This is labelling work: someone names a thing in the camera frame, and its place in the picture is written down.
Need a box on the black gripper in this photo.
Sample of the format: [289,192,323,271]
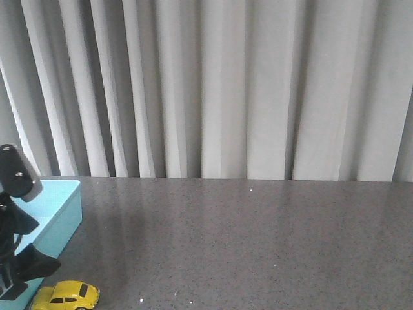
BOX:
[1,144,61,300]

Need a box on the yellow toy beetle car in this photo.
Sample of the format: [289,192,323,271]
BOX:
[30,280,100,310]

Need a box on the light blue storage box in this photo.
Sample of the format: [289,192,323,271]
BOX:
[1,180,82,309]

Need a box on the grey pleated curtain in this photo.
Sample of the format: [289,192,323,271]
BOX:
[1,1,412,181]

